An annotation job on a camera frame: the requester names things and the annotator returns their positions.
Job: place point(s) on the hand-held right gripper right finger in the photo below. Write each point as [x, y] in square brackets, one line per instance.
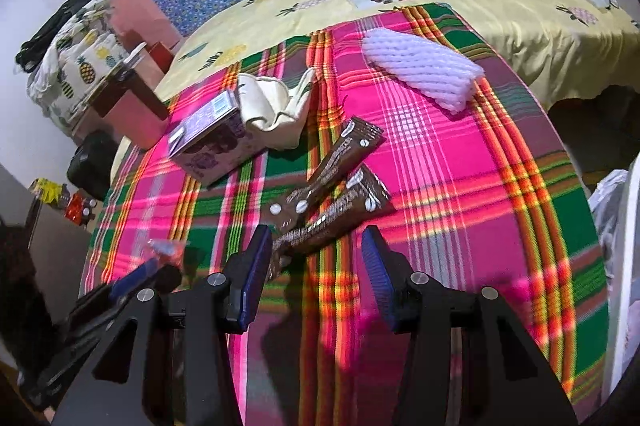
[380, 278]

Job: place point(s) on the red packets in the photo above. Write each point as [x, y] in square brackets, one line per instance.
[80, 208]

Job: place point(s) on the yellow pineapple bedsheet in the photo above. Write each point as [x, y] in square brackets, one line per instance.
[525, 36]

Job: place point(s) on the pink storage box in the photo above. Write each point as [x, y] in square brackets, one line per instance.
[90, 129]

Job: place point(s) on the black suitcase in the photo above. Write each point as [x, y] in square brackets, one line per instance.
[92, 164]

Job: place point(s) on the translucent bin liner bag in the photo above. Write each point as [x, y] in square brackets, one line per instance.
[607, 216]

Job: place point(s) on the pineapple print bedding bundle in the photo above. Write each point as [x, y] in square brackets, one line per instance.
[75, 56]

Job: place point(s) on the purple carton box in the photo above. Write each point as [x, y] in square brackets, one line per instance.
[210, 141]

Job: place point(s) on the grey refrigerator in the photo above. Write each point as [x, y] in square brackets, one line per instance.
[60, 251]

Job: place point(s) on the clear plastic piece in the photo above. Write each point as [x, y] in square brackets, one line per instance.
[167, 250]

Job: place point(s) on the white foam net sleeve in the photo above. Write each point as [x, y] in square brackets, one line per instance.
[420, 71]

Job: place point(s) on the black garment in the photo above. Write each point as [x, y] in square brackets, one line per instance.
[50, 31]

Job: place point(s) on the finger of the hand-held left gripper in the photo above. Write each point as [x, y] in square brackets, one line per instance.
[167, 278]
[135, 276]

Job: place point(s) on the white round trash bin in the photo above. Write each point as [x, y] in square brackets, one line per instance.
[627, 296]

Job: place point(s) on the pink green plaid tablecloth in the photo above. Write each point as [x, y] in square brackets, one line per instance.
[450, 186]

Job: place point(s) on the yellow packet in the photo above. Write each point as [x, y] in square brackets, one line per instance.
[47, 190]

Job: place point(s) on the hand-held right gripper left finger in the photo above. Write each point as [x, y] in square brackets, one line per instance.
[250, 278]

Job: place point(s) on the white cloth pouch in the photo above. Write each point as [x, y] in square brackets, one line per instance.
[275, 106]

